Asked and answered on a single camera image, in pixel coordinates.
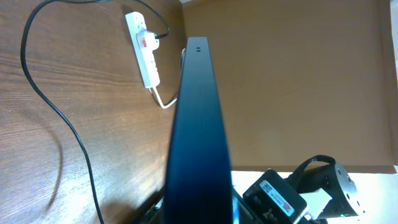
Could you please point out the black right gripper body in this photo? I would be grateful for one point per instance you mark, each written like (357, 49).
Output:
(269, 199)

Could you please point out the blue screen smartphone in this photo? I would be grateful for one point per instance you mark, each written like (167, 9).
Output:
(198, 186)

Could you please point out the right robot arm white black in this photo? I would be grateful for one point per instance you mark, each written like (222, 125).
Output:
(318, 189)

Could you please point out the white charger plug adapter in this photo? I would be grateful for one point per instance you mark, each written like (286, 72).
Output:
(147, 40)

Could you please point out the white power strip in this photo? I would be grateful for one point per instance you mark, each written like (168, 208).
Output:
(146, 61)

